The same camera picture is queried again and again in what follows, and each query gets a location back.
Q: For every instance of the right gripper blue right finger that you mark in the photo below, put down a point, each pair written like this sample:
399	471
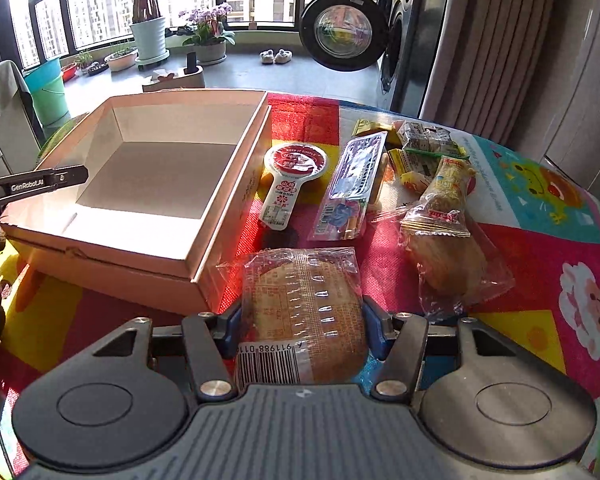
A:
378	328

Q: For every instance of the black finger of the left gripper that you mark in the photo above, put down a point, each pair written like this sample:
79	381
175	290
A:
32	183

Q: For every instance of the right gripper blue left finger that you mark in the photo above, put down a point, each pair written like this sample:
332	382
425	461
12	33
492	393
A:
226	332

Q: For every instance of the round bread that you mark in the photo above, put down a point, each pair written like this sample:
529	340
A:
301	317

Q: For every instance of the long bread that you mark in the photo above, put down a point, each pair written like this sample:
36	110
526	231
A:
457	264

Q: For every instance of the red white spoon-shaped package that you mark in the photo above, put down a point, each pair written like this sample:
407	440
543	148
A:
291	164

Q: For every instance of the small crinkled snack packet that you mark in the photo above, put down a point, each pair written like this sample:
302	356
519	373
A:
429	141

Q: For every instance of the grey covered sofa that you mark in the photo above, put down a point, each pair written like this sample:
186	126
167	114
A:
20	131

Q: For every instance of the teal plastic bucket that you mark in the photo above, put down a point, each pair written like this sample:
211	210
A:
47	89

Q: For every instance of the purple toothbrush blister pack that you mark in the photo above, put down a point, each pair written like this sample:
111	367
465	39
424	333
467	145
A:
343	208

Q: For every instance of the colourful cartoon play mat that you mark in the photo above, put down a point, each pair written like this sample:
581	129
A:
545	228

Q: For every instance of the open cardboard box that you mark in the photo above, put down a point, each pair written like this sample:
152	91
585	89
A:
171	178

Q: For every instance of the yellow green snack packet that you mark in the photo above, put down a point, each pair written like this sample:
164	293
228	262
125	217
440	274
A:
415	171

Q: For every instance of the low white planter bowl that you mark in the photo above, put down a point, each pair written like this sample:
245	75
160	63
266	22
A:
122	59

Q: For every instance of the yellow long snack bar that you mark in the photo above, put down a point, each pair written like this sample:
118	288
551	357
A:
365	127

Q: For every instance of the tall plant in white pot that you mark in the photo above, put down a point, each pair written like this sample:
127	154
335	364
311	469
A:
148	26

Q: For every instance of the white tissue box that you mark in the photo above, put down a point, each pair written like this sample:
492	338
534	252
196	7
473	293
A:
189	77

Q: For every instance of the purple flowers in grey pot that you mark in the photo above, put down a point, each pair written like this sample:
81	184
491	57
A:
206	34

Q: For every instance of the pair of small white shoes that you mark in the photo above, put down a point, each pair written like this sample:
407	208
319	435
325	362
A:
269	57

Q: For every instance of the white cabinet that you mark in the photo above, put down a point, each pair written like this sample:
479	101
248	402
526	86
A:
559	120

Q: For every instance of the beige pleated curtain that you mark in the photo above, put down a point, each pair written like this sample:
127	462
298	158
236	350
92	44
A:
486	57

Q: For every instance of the black washing machine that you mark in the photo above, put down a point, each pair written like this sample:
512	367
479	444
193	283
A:
406	64

